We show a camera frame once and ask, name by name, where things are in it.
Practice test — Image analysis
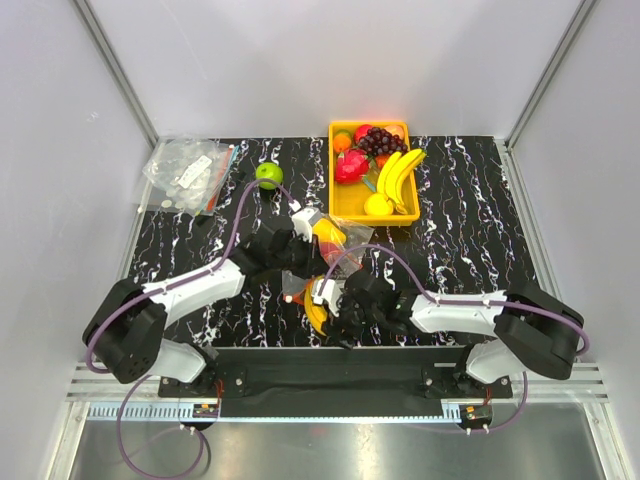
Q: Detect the clear zip bag orange zipper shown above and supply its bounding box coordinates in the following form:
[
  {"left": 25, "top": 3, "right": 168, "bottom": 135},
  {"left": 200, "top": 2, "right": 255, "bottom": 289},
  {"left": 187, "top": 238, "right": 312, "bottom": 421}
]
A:
[{"left": 282, "top": 207, "right": 374, "bottom": 304}]

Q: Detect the orange fruit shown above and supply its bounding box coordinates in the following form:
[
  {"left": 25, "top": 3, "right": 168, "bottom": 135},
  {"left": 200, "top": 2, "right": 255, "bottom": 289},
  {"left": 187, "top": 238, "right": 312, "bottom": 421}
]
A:
[{"left": 333, "top": 130, "right": 353, "bottom": 154}]

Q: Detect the purple cable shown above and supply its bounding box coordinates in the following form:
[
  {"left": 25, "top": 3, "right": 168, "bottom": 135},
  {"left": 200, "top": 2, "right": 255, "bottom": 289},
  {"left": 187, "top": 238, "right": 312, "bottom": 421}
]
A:
[
  {"left": 85, "top": 179, "right": 301, "bottom": 476},
  {"left": 317, "top": 243, "right": 591, "bottom": 434}
]

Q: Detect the pink dragon fruit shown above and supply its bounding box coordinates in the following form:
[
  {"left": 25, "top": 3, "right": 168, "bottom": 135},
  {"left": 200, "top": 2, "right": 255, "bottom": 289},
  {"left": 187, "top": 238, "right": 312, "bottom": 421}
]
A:
[{"left": 334, "top": 148, "right": 370, "bottom": 184}]

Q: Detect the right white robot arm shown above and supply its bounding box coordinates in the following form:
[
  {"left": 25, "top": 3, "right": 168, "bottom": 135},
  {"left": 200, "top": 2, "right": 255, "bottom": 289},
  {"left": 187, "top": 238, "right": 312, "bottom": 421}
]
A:
[{"left": 311, "top": 269, "right": 587, "bottom": 397}]

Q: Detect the green apple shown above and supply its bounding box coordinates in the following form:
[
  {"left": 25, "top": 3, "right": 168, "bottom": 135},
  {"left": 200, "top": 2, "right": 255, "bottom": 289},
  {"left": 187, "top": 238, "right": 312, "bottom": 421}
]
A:
[{"left": 255, "top": 162, "right": 284, "bottom": 191}]

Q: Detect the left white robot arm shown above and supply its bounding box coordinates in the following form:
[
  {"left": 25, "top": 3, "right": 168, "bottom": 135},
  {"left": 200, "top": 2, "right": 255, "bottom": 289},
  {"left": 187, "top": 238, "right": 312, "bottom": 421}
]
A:
[{"left": 82, "top": 225, "right": 328, "bottom": 396}]

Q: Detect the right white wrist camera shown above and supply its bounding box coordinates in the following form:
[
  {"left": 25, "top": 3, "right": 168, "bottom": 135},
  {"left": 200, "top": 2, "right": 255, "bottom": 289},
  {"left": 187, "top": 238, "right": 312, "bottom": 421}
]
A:
[{"left": 311, "top": 278, "right": 344, "bottom": 317}]

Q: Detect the yellow pear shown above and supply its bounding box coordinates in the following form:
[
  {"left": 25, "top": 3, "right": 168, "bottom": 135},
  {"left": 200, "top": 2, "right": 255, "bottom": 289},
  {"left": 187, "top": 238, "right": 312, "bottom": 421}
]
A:
[{"left": 364, "top": 193, "right": 394, "bottom": 217}]

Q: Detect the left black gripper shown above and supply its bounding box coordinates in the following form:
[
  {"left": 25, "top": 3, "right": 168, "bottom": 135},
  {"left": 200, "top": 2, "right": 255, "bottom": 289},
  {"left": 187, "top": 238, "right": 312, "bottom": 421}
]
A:
[{"left": 269, "top": 232, "right": 331, "bottom": 280}]

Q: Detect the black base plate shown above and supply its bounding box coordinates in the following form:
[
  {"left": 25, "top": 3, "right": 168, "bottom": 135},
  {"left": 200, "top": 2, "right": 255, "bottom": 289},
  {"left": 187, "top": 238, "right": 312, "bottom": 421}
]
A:
[{"left": 157, "top": 344, "right": 514, "bottom": 401}]

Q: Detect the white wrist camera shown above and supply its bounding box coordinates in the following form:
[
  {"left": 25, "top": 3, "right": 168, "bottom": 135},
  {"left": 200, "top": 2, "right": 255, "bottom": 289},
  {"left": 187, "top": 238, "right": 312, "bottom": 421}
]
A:
[
  {"left": 311, "top": 278, "right": 344, "bottom": 317},
  {"left": 291, "top": 206, "right": 324, "bottom": 242}
]

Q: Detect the dark purple grape bunch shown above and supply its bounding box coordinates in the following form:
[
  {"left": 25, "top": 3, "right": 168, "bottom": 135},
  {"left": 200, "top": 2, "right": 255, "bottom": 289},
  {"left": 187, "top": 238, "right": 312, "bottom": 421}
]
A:
[{"left": 356, "top": 127, "right": 408, "bottom": 157}]

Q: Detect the yellow plastic fruit tray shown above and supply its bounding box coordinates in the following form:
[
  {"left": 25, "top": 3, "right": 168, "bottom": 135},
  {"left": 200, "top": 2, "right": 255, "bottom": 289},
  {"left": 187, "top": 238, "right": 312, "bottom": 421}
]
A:
[{"left": 328, "top": 120, "right": 423, "bottom": 227}]

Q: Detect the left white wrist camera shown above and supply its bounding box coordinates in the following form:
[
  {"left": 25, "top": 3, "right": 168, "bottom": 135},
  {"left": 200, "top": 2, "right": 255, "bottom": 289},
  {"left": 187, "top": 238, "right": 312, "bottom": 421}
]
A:
[{"left": 291, "top": 206, "right": 324, "bottom": 242}]

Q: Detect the yellow mango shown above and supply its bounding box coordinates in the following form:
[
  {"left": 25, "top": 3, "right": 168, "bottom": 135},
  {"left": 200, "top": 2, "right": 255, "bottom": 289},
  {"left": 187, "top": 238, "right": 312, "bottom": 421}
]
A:
[{"left": 312, "top": 217, "right": 346, "bottom": 245}]

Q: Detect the yellow banana bunch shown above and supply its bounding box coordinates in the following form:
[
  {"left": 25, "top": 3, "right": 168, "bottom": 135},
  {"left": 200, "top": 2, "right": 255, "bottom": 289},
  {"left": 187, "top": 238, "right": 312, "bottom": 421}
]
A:
[
  {"left": 376, "top": 148, "right": 427, "bottom": 214},
  {"left": 303, "top": 276, "right": 328, "bottom": 338}
]

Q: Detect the red peach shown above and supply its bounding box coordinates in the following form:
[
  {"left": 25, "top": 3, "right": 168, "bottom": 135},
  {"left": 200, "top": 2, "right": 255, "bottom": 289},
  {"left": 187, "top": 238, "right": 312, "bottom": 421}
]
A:
[{"left": 353, "top": 124, "right": 373, "bottom": 143}]

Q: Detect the red apple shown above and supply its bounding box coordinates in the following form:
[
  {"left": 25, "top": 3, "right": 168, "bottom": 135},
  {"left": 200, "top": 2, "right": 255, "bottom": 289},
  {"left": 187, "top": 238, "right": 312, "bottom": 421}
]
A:
[{"left": 318, "top": 242, "right": 342, "bottom": 263}]

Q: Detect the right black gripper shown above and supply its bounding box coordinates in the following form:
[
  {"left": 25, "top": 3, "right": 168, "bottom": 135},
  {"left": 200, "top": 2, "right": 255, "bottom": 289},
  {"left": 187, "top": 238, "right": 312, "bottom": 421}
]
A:
[{"left": 321, "top": 289, "right": 383, "bottom": 351}]

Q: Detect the yellow banana bunch in tray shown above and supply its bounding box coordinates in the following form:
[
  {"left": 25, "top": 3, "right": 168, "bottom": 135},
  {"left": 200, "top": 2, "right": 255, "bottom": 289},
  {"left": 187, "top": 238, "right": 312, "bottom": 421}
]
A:
[{"left": 376, "top": 148, "right": 427, "bottom": 214}]

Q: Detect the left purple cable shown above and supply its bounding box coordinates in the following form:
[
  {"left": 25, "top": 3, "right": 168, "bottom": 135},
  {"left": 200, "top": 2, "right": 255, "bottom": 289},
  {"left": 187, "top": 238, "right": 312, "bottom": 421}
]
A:
[{"left": 85, "top": 179, "right": 301, "bottom": 476}]

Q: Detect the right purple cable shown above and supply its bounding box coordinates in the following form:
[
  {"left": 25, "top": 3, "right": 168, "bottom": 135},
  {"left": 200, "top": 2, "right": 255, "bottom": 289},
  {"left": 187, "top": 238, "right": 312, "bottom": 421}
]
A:
[{"left": 317, "top": 243, "right": 591, "bottom": 434}]

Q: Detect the stack of clear zip bags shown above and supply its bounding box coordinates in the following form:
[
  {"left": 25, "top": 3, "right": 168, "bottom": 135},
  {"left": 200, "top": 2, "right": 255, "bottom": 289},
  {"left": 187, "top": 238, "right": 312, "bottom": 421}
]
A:
[{"left": 142, "top": 138, "right": 239, "bottom": 217}]

